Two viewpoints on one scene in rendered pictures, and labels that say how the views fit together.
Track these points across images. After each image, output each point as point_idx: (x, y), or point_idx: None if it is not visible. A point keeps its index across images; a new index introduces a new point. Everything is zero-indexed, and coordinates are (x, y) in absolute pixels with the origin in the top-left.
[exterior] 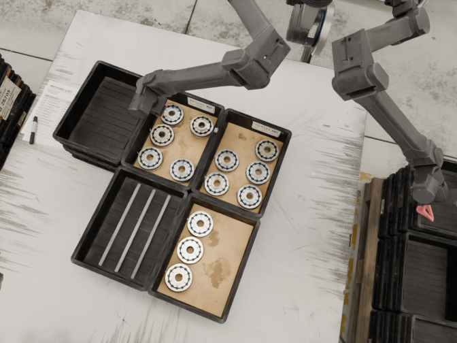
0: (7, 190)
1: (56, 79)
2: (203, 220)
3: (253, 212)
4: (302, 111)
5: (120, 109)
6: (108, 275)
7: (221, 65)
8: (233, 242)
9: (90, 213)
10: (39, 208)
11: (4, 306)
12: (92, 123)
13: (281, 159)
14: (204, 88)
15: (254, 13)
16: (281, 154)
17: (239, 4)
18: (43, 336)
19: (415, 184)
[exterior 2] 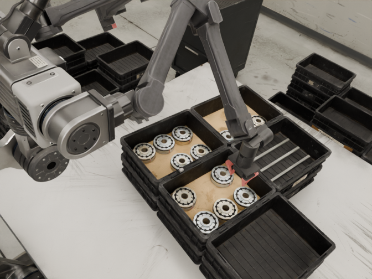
0: None
1: None
2: (225, 136)
3: (191, 113)
4: (70, 189)
5: (253, 263)
6: (306, 132)
7: (222, 20)
8: (210, 122)
9: (305, 213)
10: (351, 241)
11: None
12: (289, 264)
13: (145, 127)
14: (142, 267)
15: (173, 29)
16: (140, 134)
17: (169, 57)
18: (352, 161)
19: (123, 6)
